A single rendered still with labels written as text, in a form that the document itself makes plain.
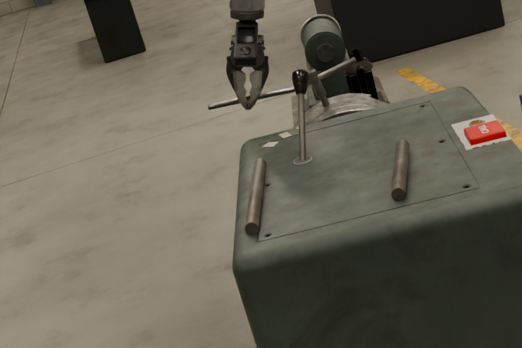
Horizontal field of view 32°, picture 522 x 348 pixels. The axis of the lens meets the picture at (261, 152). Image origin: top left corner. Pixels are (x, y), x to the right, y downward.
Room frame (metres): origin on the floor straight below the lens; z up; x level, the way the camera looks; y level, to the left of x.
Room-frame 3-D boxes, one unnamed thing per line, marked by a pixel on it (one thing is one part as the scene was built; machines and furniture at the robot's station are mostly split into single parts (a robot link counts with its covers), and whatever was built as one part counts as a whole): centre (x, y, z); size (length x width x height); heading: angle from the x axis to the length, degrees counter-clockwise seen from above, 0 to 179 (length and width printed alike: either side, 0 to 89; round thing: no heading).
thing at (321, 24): (3.11, -0.31, 1.01); 0.30 x 0.20 x 0.29; 174
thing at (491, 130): (1.44, -0.37, 1.26); 0.06 x 0.06 x 0.02; 84
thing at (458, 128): (1.47, -0.37, 1.23); 0.13 x 0.08 x 0.06; 174
